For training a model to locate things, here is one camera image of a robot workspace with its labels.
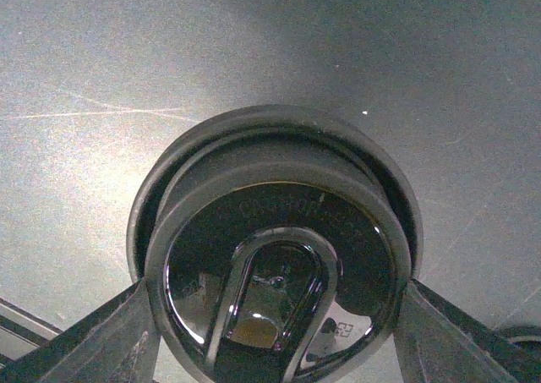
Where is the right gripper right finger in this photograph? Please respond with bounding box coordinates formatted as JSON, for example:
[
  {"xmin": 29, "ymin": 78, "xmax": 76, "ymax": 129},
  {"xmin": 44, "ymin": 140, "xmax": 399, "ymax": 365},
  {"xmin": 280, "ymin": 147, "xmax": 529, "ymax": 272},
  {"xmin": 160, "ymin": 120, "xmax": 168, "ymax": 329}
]
[{"xmin": 393, "ymin": 280, "xmax": 540, "ymax": 382}]

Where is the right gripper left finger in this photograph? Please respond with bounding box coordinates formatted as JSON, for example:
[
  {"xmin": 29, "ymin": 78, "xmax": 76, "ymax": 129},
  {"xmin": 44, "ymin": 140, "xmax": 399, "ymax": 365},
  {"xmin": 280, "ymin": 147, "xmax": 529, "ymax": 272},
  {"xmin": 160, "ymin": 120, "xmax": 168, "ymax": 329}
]
[{"xmin": 1, "ymin": 280, "xmax": 161, "ymax": 382}]

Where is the black coffee lid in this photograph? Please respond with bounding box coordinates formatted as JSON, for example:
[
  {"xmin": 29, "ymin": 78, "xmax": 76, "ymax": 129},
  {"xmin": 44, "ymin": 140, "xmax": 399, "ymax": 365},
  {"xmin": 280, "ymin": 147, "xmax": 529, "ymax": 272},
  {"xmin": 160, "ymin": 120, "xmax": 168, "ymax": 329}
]
[{"xmin": 126, "ymin": 105, "xmax": 423, "ymax": 382}]

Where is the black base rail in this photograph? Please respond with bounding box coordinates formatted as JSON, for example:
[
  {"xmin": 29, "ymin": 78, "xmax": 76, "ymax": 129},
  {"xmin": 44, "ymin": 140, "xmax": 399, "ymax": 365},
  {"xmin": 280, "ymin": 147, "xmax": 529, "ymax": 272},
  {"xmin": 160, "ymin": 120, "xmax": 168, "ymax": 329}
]
[{"xmin": 0, "ymin": 298, "xmax": 63, "ymax": 368}]

